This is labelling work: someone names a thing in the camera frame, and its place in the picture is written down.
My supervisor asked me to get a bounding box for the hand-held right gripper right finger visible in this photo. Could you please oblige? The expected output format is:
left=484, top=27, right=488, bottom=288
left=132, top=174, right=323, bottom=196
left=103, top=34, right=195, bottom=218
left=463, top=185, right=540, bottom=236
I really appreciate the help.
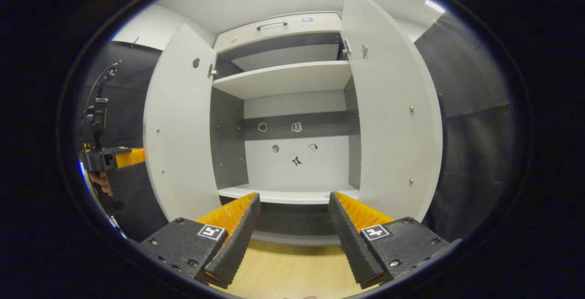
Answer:
left=328, top=192, right=462, bottom=289

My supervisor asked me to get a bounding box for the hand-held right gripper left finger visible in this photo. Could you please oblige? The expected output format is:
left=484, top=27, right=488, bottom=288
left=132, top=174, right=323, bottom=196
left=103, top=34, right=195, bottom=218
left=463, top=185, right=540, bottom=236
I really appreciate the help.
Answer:
left=137, top=192, right=262, bottom=289

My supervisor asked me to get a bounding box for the beige cabinet door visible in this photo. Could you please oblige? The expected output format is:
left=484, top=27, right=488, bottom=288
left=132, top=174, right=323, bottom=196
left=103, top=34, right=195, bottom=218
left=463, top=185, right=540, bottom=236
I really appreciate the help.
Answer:
left=143, top=24, right=223, bottom=222
left=340, top=0, right=444, bottom=223

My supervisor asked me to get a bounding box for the beige double-door shoe cabinet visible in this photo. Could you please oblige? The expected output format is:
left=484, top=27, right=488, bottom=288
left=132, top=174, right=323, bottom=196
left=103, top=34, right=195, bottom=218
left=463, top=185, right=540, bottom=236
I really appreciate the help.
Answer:
left=143, top=0, right=444, bottom=247

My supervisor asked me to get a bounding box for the white cabinet shelf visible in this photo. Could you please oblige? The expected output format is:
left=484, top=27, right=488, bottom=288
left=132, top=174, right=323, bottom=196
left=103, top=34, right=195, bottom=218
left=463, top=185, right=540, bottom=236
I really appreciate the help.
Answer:
left=218, top=182, right=360, bottom=205
left=213, top=60, right=352, bottom=100

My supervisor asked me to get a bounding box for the beige cabinet drawer front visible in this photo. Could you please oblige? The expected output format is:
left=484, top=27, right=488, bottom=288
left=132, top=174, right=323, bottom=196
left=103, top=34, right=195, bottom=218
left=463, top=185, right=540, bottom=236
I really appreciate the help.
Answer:
left=213, top=12, right=342, bottom=53

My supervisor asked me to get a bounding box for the black backdrop cloth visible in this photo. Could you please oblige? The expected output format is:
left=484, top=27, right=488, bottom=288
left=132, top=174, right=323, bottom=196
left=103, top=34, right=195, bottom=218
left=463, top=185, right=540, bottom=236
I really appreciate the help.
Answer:
left=78, top=41, right=170, bottom=242
left=414, top=13, right=512, bottom=242

